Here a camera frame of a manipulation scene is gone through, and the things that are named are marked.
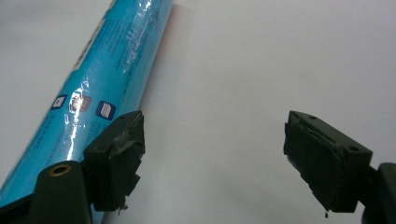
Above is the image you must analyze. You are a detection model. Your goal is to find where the blue plastic-wrapped roll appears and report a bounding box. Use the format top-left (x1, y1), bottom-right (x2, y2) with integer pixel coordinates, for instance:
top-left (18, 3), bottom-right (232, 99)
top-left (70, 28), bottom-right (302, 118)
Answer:
top-left (0, 0), bottom-right (175, 224)

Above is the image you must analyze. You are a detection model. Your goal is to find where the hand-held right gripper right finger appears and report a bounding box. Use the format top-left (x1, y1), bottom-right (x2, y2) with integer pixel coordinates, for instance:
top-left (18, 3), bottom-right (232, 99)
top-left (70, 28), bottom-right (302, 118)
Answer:
top-left (283, 110), bottom-right (396, 224)

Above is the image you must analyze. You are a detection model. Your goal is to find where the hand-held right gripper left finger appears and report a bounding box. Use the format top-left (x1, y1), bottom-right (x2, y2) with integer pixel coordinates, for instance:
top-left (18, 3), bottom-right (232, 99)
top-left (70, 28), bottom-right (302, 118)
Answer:
top-left (27, 109), bottom-right (147, 224)

